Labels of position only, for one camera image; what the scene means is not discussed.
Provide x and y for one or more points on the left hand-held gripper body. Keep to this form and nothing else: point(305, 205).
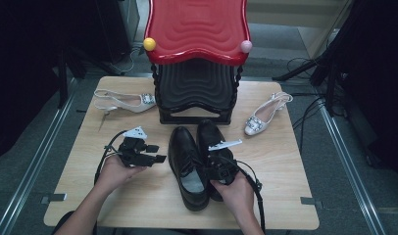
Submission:
point(133, 153)

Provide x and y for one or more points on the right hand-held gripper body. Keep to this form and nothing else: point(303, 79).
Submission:
point(221, 169)

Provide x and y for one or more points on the black leather shoe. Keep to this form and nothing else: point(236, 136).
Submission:
point(208, 133)
point(184, 147)

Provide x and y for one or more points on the white slingback shoe crystal buckle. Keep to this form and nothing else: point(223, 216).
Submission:
point(257, 125)
point(135, 103)

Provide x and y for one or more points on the red and black shoe rack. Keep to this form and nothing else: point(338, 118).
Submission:
point(197, 29)

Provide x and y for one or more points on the person's left hand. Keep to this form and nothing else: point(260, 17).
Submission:
point(117, 174)

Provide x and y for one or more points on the person's right hand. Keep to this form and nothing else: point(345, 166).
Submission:
point(236, 196)

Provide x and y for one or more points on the grey table clip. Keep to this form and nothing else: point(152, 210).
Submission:
point(311, 201)
point(55, 197)

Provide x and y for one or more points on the black stand pole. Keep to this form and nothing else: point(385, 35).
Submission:
point(63, 81)

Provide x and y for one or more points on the black tripod stand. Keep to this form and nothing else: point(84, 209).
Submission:
point(319, 70)

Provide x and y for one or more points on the black curtain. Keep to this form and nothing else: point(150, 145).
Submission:
point(20, 65)
point(376, 81)

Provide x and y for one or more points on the metal floor rail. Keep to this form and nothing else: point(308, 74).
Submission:
point(350, 169)
point(33, 169)

